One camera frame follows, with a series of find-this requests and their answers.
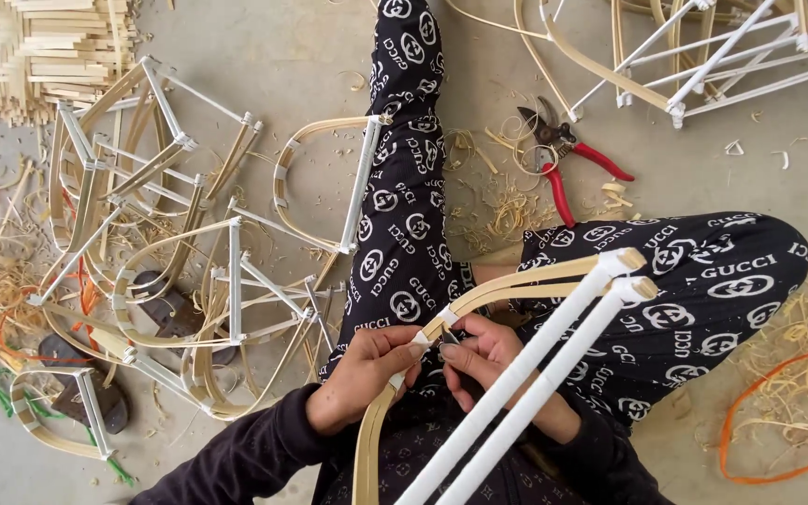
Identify person's left hand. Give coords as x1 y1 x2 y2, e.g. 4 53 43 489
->
306 325 430 436

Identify person's right hand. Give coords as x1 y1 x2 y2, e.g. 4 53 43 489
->
439 313 582 444

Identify bamboo frame with white rods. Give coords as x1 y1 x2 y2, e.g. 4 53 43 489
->
351 247 660 505

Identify scattered curly bamboo shavings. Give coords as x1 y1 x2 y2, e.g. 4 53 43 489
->
442 105 636 255

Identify person's black patterned trousers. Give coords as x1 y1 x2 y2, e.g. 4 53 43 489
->
309 0 808 505

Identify brown sandal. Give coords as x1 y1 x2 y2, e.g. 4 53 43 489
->
129 270 238 367
37 333 130 435

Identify heap of bamboo lantern frames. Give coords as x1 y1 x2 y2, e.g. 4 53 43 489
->
25 55 349 423

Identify bamboo shavings beside orange loop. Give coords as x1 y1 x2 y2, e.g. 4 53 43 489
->
692 281 808 457

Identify heap of white rod frames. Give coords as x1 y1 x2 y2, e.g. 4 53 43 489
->
512 0 808 131

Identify pile of cut bamboo strips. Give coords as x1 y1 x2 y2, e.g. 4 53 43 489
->
0 0 140 129

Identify curved bamboo frame white rod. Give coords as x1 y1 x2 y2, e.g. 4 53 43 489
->
272 112 394 255

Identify red handled pruning shears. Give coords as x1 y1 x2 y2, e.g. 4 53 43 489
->
516 96 635 230

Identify orange plastic strap loop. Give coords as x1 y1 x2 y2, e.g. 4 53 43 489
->
717 346 808 485

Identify small curved bamboo frame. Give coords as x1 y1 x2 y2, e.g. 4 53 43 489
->
10 366 119 462

